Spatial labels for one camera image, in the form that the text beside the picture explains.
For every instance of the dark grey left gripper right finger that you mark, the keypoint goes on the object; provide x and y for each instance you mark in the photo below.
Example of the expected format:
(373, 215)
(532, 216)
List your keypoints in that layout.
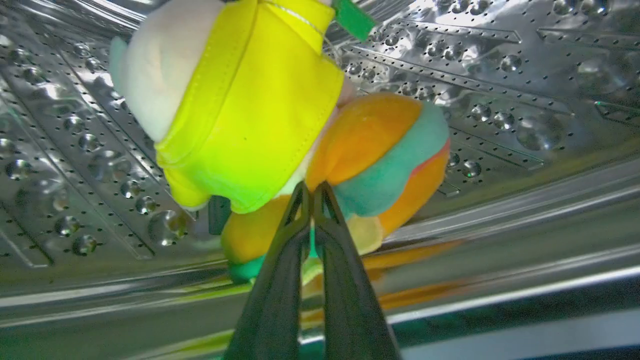
(350, 300)

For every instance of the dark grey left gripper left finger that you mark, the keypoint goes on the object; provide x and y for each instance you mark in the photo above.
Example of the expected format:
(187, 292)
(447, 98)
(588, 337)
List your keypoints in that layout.
(274, 295)

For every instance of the plush toy with yellow vest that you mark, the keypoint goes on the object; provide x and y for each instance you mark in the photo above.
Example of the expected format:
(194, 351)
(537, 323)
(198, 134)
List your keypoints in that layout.
(250, 110)

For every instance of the steel washing machine drum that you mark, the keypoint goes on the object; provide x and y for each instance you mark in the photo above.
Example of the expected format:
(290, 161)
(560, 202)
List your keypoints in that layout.
(500, 100)

